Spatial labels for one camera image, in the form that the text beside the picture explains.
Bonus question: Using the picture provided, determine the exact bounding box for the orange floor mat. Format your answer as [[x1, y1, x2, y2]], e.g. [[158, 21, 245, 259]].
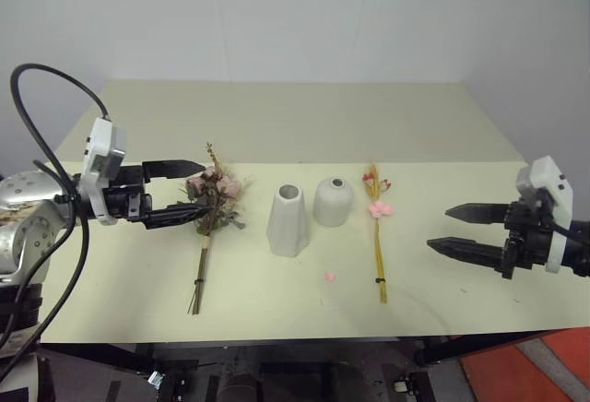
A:
[[458, 326, 590, 402]]

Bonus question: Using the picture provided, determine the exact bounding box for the tall white faceted vase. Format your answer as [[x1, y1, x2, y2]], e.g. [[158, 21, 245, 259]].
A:
[[266, 183, 310, 257]]

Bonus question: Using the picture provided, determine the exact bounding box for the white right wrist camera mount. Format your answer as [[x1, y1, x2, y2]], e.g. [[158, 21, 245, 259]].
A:
[[515, 155, 574, 274]]

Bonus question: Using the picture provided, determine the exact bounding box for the yellow stem flower sprig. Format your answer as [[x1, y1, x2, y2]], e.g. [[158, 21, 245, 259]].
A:
[[361, 162, 396, 304]]

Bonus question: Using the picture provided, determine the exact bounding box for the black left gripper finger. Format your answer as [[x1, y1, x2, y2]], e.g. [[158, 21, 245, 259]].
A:
[[142, 203, 216, 231], [141, 159, 207, 183]]

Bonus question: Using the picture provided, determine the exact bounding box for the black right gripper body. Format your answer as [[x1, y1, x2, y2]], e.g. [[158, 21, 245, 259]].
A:
[[499, 190, 559, 280]]

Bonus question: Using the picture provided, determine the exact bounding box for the dried pink rose bouquet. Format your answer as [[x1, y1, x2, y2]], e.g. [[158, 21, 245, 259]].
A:
[[184, 142, 254, 315]]

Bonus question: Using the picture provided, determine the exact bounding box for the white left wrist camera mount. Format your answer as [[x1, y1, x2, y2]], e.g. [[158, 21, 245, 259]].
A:
[[77, 116, 127, 227]]

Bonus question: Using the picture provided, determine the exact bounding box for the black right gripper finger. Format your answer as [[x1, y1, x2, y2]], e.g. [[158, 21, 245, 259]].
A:
[[426, 236, 510, 274], [444, 203, 512, 228]]

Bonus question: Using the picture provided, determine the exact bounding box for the short white round vase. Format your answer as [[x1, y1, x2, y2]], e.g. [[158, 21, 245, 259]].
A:
[[313, 176, 356, 227]]

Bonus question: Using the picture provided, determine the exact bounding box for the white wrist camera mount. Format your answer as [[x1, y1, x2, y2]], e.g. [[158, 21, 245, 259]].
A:
[[77, 116, 127, 227], [515, 155, 574, 274]]

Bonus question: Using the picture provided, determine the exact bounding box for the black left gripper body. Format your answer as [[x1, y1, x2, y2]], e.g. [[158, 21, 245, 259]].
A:
[[103, 165, 154, 225]]

